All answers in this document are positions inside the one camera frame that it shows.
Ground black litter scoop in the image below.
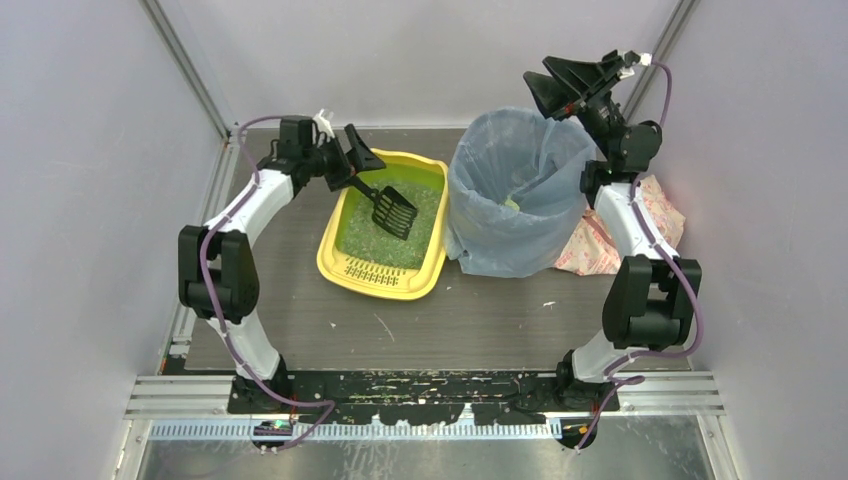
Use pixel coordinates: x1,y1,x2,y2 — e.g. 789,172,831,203
348,176,418,241

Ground yellow litter box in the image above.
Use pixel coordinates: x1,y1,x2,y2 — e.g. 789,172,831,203
317,148,448,301

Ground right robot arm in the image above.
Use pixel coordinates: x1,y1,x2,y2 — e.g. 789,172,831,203
523,51,702,408

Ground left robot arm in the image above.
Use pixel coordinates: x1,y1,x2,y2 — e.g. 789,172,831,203
178,112,384,410

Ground green cat litter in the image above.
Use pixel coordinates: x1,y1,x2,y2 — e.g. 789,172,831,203
338,180,442,269

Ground blue bag lined bin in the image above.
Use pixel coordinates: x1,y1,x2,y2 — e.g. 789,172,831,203
444,107,597,278

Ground pink patterned cloth bag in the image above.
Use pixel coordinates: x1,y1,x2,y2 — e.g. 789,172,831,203
554,175,686,276

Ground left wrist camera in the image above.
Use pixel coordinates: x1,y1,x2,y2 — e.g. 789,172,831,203
312,109,336,139

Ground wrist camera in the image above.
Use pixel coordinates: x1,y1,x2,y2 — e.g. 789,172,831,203
616,51,653,80
312,109,336,139

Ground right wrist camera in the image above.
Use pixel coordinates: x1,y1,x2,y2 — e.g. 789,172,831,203
616,51,653,80

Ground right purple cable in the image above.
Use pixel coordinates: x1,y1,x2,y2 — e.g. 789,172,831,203
574,59,705,452

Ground purple cable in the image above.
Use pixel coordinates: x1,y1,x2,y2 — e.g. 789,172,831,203
198,115,336,453
574,59,705,452

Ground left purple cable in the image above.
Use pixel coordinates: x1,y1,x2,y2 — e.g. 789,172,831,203
198,115,336,453

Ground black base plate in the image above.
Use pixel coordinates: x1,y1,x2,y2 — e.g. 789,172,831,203
228,369,621,429

